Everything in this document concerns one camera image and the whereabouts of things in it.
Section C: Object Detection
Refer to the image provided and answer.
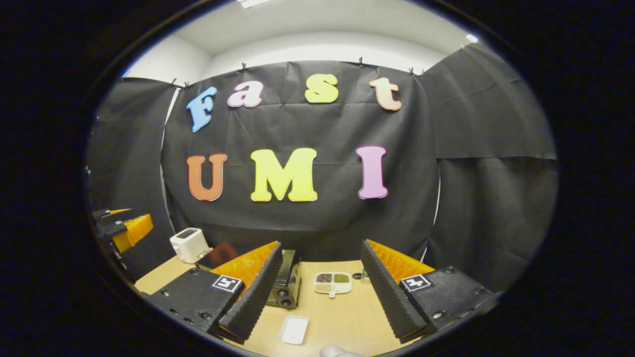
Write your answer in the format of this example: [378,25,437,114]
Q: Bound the white toaster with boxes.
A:
[170,228,210,264]

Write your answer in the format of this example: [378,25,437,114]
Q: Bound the white divided dish with beans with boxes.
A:
[313,271,353,298]

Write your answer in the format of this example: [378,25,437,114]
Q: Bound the small white plastic tray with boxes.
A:
[277,315,310,346]

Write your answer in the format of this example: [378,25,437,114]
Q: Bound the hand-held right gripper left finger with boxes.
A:
[149,241,284,346]

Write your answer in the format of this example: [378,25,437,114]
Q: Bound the black electric oven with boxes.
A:
[198,242,302,309]

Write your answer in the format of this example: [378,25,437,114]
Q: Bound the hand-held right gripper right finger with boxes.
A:
[361,240,497,345]

